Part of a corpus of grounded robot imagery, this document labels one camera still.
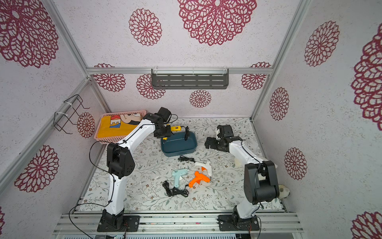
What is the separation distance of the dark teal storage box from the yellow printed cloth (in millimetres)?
280

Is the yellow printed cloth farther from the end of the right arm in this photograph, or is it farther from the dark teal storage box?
the end of the right arm

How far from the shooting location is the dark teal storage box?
97 centimetres

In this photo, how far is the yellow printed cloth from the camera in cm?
103

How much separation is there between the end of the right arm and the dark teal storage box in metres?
0.16

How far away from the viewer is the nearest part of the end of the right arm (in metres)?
0.67
